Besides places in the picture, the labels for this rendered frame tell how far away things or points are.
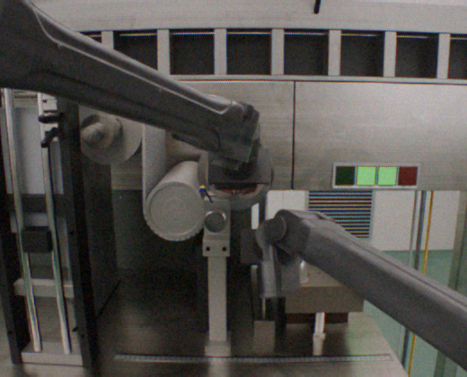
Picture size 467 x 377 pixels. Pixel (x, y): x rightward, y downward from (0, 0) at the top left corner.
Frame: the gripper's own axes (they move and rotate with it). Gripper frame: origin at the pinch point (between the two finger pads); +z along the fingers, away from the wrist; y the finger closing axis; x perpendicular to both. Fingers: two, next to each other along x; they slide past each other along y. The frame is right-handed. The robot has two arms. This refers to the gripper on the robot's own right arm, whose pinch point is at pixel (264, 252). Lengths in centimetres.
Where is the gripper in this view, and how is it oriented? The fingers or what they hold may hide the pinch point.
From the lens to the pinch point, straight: 86.1
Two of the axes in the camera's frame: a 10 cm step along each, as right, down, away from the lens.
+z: 0.1, 3.1, 9.5
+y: 10.0, 0.0, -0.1
